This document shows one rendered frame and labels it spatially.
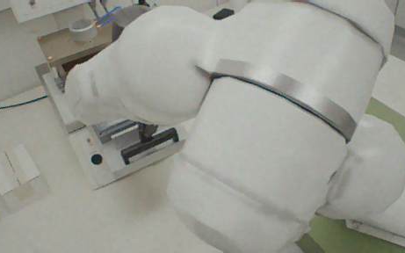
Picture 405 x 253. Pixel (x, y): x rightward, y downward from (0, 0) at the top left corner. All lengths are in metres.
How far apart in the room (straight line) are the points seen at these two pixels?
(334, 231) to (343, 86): 0.70
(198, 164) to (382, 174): 0.15
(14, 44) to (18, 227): 0.78
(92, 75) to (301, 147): 0.27
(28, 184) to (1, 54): 0.67
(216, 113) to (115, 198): 0.97
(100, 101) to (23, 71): 1.36
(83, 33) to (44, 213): 0.55
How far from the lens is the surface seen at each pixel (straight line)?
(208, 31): 0.31
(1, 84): 1.80
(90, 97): 0.45
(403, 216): 0.82
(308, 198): 0.27
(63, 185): 1.31
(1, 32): 1.72
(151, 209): 1.16
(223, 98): 0.26
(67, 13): 1.41
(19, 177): 1.27
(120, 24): 0.65
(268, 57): 0.26
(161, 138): 0.97
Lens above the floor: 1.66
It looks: 41 degrees down
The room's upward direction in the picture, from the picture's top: 7 degrees counter-clockwise
